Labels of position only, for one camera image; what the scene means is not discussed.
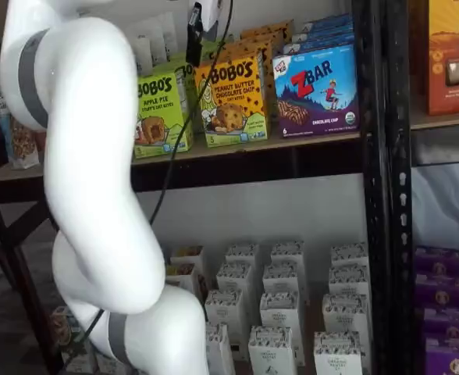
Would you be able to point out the blue Zbar box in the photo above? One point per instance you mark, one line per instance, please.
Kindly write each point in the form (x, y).
(315, 97)
(323, 41)
(327, 20)
(325, 31)

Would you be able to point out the neighbouring black shelf rack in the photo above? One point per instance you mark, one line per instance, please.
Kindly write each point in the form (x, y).
(399, 195)

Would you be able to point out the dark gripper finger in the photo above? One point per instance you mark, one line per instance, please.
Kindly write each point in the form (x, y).
(193, 43)

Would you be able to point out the purple box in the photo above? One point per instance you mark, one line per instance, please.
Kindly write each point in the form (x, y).
(444, 291)
(452, 326)
(454, 361)
(440, 259)

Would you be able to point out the white floral print box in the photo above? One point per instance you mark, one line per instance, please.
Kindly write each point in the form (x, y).
(348, 254)
(218, 351)
(280, 312)
(242, 254)
(336, 353)
(270, 349)
(223, 308)
(288, 252)
(344, 312)
(235, 279)
(286, 277)
(348, 279)

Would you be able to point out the black metal shelf rack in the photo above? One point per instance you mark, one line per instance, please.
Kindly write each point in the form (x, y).
(372, 156)

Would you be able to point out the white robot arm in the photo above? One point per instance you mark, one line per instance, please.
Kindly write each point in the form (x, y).
(89, 156)

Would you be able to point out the orange red carton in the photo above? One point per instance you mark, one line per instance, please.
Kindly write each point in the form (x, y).
(448, 47)

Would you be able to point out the wooden shelf board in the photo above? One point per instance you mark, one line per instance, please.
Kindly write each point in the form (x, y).
(314, 312)
(276, 141)

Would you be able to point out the yellow granola box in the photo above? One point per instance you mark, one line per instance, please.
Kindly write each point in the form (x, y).
(182, 275)
(186, 254)

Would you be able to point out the green Bobo's apple pie box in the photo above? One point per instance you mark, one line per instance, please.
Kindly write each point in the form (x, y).
(159, 117)
(184, 84)
(215, 52)

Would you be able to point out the orange Bobo's peanut butter box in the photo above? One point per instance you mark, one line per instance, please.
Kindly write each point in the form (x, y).
(260, 37)
(266, 70)
(233, 109)
(268, 25)

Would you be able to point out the white granola pouch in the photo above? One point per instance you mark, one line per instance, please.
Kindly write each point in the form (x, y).
(165, 35)
(145, 51)

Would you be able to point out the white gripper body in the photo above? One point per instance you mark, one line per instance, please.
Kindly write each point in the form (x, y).
(214, 11)

